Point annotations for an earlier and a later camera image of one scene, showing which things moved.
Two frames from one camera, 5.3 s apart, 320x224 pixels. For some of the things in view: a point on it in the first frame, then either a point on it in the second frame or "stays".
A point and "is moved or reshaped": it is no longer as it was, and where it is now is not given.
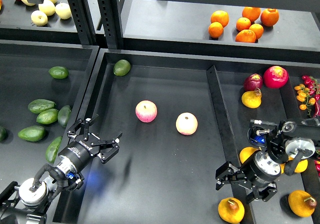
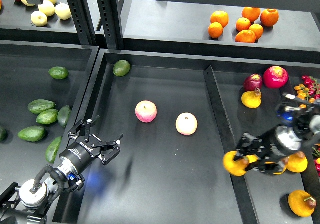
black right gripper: [257, 170] → [279, 142]
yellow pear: [231, 210] is moved or reshaped
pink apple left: [146, 110] stays
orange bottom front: [246, 35] stays
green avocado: [52, 150] stays
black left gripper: [77, 154] stays
